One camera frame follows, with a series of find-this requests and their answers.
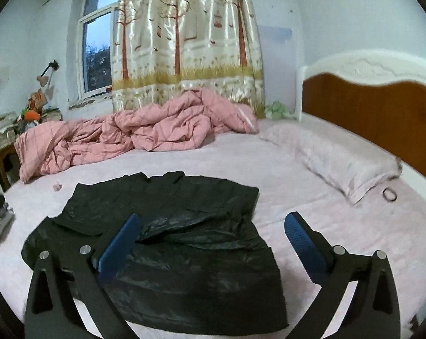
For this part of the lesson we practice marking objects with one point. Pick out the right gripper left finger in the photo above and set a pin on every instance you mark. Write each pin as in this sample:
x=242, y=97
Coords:
x=51, y=311

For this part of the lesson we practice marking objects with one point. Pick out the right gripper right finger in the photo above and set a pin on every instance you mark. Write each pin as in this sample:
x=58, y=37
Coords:
x=374, y=310

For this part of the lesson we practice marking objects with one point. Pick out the black puffer jacket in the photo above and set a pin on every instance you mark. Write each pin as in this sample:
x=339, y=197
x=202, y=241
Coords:
x=197, y=265

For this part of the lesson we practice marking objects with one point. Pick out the pink bed sheet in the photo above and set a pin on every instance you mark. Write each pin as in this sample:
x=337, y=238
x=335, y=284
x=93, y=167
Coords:
x=396, y=227

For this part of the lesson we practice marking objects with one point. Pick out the small pink paper scrap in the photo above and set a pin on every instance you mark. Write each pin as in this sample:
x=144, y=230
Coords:
x=57, y=186

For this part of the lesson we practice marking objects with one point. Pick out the light pink pillow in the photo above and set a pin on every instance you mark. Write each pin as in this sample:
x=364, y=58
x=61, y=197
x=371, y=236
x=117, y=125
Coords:
x=345, y=161

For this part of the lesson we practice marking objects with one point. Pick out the cluttered wooden side table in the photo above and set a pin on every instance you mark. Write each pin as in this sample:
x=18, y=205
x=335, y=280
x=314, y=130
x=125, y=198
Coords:
x=11, y=126

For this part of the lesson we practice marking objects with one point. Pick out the orange toy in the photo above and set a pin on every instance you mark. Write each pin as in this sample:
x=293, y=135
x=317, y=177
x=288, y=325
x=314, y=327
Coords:
x=31, y=115

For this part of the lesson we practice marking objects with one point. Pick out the pink plaid comforter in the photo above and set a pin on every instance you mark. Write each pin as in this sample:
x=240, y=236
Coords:
x=182, y=123

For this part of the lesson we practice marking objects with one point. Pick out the white and wood headboard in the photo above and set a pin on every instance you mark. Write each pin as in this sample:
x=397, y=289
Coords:
x=377, y=94

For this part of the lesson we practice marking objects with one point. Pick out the white framed window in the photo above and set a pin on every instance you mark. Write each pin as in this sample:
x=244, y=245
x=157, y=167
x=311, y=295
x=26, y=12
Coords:
x=96, y=35

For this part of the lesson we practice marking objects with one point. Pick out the tree print curtain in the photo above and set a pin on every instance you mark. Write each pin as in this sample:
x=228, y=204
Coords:
x=162, y=47

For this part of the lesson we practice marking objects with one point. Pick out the wall mounted desk lamp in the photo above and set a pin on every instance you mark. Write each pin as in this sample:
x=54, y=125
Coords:
x=43, y=79

